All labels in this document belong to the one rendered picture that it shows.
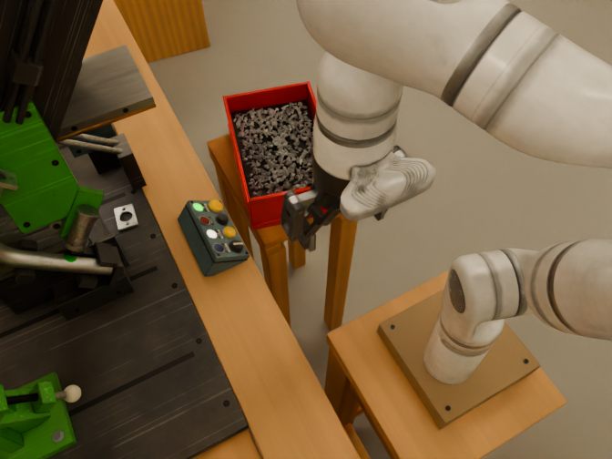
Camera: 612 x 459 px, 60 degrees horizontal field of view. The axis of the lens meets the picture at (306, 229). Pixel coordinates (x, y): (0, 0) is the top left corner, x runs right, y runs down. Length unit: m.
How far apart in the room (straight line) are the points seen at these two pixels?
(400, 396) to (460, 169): 1.53
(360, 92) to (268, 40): 2.51
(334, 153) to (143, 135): 0.87
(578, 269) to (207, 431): 0.66
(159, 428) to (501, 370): 0.60
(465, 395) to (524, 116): 0.72
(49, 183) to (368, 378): 0.64
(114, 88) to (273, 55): 1.82
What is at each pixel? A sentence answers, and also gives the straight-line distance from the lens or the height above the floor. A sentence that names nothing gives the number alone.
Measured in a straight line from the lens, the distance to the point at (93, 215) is 0.96.
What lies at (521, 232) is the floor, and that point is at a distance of 2.31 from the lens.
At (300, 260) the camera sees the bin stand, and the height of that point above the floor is 0.06.
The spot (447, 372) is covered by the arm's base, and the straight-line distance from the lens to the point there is 0.95.
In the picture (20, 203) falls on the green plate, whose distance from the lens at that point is 0.97.
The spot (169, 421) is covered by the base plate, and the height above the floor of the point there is 0.90.
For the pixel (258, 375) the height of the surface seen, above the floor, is 0.90.
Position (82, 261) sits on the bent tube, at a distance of 1.02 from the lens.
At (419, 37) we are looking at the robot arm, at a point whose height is 1.62.
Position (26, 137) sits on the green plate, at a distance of 0.91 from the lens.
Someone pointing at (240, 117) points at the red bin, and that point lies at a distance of 1.32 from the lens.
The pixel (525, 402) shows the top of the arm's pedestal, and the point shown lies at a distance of 1.08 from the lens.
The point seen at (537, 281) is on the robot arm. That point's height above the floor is 1.37.
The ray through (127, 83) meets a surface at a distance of 1.08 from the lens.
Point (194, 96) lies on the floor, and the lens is 2.67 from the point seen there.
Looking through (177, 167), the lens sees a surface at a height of 0.90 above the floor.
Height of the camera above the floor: 1.83
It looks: 59 degrees down
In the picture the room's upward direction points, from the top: straight up
